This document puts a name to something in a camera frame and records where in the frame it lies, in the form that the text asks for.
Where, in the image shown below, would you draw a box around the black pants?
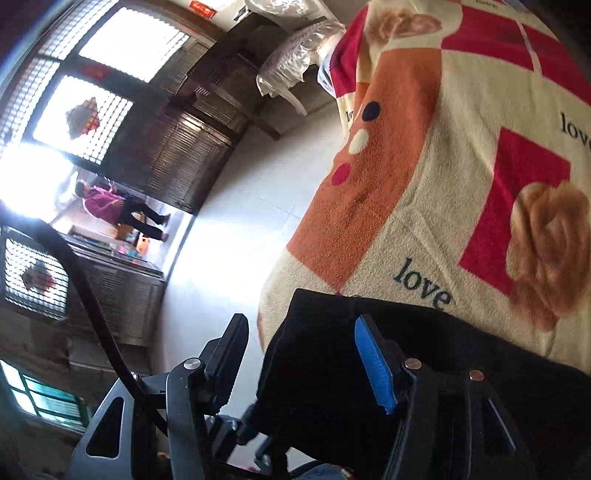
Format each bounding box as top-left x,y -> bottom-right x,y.
252,288 -> 591,480

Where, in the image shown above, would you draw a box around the black cable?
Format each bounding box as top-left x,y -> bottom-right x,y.
0,203 -> 169,437

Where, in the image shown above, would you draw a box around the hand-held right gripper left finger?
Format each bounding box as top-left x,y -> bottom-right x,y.
69,314 -> 252,480

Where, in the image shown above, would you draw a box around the dark wooden louvre door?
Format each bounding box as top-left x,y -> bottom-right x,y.
106,41 -> 241,215

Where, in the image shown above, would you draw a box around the red hanging ornament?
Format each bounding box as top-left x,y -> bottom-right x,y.
21,263 -> 54,291
67,97 -> 102,139

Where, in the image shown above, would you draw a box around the lattice window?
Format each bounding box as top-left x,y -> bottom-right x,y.
0,0 -> 185,167

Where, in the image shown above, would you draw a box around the dark wooden table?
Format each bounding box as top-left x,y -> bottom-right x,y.
171,9 -> 282,141

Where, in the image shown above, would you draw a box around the chair with lace cover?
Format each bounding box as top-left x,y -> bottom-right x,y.
256,21 -> 347,116

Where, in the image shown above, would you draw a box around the red orange printed blanket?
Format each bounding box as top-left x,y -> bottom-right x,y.
259,0 -> 591,370

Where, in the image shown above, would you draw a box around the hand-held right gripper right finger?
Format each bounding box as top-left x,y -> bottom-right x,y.
355,315 -> 539,480

